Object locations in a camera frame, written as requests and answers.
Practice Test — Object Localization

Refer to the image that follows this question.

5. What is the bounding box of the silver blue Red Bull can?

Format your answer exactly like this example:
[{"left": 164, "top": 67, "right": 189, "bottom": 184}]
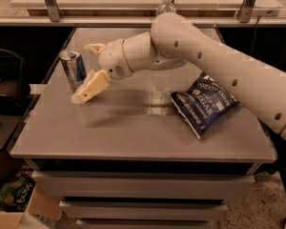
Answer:
[{"left": 59, "top": 48, "right": 87, "bottom": 93}]

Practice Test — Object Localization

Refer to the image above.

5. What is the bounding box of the white shelf with metal brackets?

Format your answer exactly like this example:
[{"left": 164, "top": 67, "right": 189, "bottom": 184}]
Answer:
[{"left": 0, "top": 0, "right": 286, "bottom": 27}]

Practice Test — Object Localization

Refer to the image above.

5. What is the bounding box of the grey drawer cabinet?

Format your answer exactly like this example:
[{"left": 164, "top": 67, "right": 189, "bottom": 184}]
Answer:
[{"left": 7, "top": 27, "right": 278, "bottom": 229}]

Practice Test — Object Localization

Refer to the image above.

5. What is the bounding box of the clear plastic water bottle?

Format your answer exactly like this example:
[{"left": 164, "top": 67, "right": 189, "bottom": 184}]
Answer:
[{"left": 156, "top": 0, "right": 176, "bottom": 15}]

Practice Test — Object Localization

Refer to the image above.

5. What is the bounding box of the black cable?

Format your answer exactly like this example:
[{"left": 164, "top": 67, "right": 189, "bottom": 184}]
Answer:
[{"left": 247, "top": 15, "right": 261, "bottom": 57}]

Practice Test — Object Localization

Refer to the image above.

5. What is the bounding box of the green snack bag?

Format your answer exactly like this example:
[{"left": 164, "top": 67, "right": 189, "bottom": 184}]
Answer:
[{"left": 0, "top": 167, "right": 35, "bottom": 212}]

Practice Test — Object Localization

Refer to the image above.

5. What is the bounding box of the cardboard box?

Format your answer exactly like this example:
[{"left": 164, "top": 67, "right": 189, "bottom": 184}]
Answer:
[{"left": 0, "top": 185, "right": 62, "bottom": 229}]

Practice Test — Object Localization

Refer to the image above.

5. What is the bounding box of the dark chair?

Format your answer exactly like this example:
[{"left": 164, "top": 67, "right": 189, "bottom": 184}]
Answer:
[{"left": 0, "top": 49, "right": 31, "bottom": 115}]

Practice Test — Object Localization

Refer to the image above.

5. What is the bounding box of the blue potato chips bag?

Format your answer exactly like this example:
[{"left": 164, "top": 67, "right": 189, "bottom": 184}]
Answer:
[{"left": 171, "top": 73, "right": 238, "bottom": 138}]

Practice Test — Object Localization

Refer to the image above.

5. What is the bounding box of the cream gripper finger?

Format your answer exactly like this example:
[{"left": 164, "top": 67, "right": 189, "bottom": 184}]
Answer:
[
  {"left": 71, "top": 70, "right": 112, "bottom": 104},
  {"left": 84, "top": 43, "right": 105, "bottom": 56}
]

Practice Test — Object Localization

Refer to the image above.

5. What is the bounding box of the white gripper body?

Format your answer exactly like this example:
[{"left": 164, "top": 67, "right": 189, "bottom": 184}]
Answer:
[{"left": 98, "top": 39, "right": 133, "bottom": 79}]

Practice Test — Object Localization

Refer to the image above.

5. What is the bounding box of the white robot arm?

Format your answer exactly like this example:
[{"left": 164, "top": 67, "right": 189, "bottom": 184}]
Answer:
[{"left": 71, "top": 12, "right": 286, "bottom": 140}]

